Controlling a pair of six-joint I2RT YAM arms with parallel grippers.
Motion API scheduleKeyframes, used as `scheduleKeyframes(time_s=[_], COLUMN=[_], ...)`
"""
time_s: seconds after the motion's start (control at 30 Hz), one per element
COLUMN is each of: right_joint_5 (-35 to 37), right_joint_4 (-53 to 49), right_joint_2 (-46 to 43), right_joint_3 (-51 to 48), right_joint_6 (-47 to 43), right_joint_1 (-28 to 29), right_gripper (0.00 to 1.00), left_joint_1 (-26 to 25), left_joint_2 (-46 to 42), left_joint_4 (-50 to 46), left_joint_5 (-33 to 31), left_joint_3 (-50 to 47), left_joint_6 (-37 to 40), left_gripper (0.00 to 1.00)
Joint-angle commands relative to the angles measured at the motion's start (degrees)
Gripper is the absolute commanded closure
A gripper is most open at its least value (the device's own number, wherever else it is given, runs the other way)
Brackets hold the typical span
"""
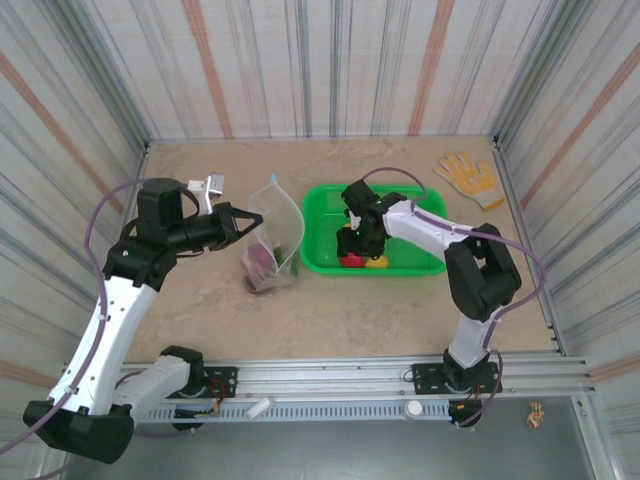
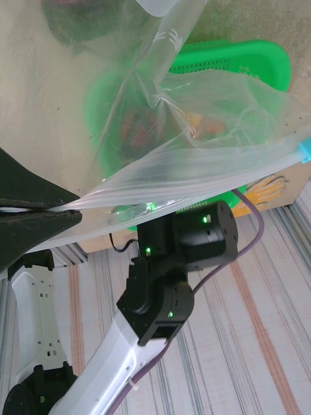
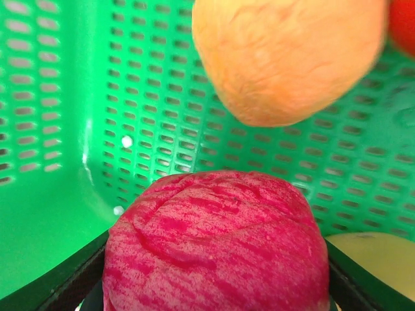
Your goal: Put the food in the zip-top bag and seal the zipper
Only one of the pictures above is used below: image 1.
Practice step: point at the purple round food toy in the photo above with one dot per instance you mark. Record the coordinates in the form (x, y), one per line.
(259, 254)

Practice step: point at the yellow lemon toy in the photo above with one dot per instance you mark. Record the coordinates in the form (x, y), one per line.
(378, 262)

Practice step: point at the red apple toy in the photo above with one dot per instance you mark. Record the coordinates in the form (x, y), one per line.
(352, 260)

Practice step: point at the clear zip-top bag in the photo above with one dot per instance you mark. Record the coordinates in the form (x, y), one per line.
(280, 215)

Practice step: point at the green leafy food toy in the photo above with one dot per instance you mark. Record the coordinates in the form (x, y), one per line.
(277, 255)

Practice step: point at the green plastic tray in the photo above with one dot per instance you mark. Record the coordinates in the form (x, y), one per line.
(415, 250)

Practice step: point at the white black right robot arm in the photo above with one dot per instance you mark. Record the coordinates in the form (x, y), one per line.
(425, 225)

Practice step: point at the yellow white work glove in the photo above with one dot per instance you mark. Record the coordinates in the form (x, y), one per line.
(467, 177)

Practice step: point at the white plastic cylinder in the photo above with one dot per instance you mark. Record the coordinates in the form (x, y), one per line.
(260, 407)

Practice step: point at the white round cap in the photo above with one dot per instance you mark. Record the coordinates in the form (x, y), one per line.
(414, 408)

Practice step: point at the small colourful figurine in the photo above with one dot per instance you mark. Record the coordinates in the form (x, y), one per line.
(535, 416)

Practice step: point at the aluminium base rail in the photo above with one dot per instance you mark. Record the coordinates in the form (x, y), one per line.
(325, 380)

